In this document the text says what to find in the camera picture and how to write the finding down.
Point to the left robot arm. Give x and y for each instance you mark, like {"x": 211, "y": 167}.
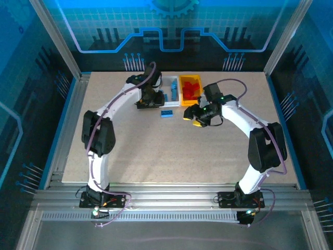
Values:
{"x": 122, "y": 100}

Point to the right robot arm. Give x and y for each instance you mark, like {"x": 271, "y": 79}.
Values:
{"x": 239, "y": 115}

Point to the yellow plastic bin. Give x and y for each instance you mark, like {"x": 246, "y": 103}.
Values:
{"x": 188, "y": 103}

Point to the white plastic bin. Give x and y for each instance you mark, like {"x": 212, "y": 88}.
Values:
{"x": 167, "y": 87}

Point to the blue printed backdrop panel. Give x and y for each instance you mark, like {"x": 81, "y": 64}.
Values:
{"x": 169, "y": 34}

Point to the blue table edge strip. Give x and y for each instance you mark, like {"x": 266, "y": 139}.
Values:
{"x": 68, "y": 99}

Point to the aluminium side rail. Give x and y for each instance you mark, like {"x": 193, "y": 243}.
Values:
{"x": 78, "y": 88}

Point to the aluminium frame rail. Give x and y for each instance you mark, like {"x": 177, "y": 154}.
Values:
{"x": 169, "y": 194}

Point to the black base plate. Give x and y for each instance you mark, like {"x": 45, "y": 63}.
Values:
{"x": 118, "y": 199}
{"x": 225, "y": 199}

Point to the aluminium corner post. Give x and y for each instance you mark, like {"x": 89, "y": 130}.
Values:
{"x": 57, "y": 39}
{"x": 286, "y": 39}

